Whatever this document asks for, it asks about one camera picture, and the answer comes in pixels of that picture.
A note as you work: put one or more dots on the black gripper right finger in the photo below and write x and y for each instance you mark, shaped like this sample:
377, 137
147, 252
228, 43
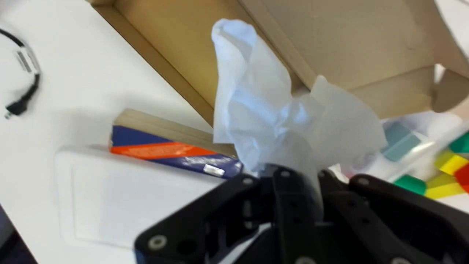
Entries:
390, 221

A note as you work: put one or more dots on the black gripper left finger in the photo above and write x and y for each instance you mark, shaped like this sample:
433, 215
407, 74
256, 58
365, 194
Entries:
294, 215

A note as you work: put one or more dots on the white napkin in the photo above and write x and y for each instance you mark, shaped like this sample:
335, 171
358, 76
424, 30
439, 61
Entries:
254, 108

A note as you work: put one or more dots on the brown cardboard box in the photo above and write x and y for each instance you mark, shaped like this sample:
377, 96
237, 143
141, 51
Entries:
367, 45

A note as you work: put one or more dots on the orange and blue flat box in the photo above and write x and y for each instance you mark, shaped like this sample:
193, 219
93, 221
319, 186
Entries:
171, 149

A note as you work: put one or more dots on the white rectangular plastic tray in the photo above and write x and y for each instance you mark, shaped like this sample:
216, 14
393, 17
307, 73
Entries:
108, 206

